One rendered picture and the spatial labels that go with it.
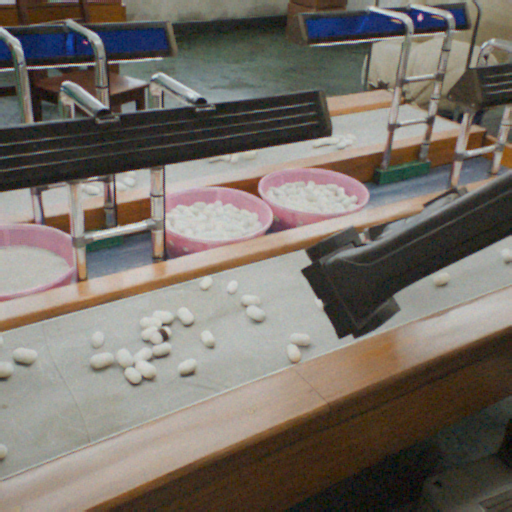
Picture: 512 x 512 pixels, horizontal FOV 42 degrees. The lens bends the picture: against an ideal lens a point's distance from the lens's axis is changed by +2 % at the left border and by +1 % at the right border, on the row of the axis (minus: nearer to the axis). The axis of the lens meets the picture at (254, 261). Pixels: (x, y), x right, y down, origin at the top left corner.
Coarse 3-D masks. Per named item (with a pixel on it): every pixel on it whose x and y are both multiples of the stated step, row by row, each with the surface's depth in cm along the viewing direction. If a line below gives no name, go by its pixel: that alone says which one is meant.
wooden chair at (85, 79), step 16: (16, 0) 304; (32, 0) 311; (48, 0) 319; (80, 0) 334; (32, 80) 320; (48, 80) 327; (64, 80) 329; (80, 80) 332; (112, 80) 337; (128, 80) 337; (32, 96) 325; (48, 96) 320; (112, 96) 316; (128, 96) 328; (144, 96) 338; (80, 112) 312
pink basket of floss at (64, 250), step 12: (0, 228) 132; (12, 228) 133; (24, 228) 133; (36, 228) 133; (48, 228) 133; (12, 240) 134; (24, 240) 134; (36, 240) 134; (48, 240) 133; (60, 240) 132; (60, 252) 132; (72, 252) 129; (72, 264) 128; (60, 276) 117; (36, 288) 114; (48, 288) 116; (0, 300) 112
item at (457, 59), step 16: (416, 48) 408; (432, 48) 398; (464, 48) 397; (480, 48) 396; (416, 64) 396; (432, 64) 389; (448, 64) 386; (464, 64) 386; (432, 80) 388; (448, 80) 382; (416, 96) 393; (448, 112) 390; (464, 112) 394
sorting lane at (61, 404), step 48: (192, 288) 122; (240, 288) 123; (288, 288) 124; (432, 288) 127; (480, 288) 128; (48, 336) 107; (192, 336) 109; (240, 336) 110; (288, 336) 111; (336, 336) 112; (0, 384) 97; (48, 384) 97; (96, 384) 98; (144, 384) 98; (192, 384) 99; (240, 384) 100; (0, 432) 89; (48, 432) 89; (96, 432) 90; (0, 480) 82
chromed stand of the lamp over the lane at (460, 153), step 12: (492, 48) 148; (504, 48) 145; (480, 60) 150; (468, 108) 156; (468, 120) 157; (504, 120) 166; (468, 132) 159; (504, 132) 167; (492, 144) 169; (504, 144) 169; (456, 156) 162; (468, 156) 164; (492, 156) 172; (456, 168) 163; (492, 168) 172; (456, 180) 165
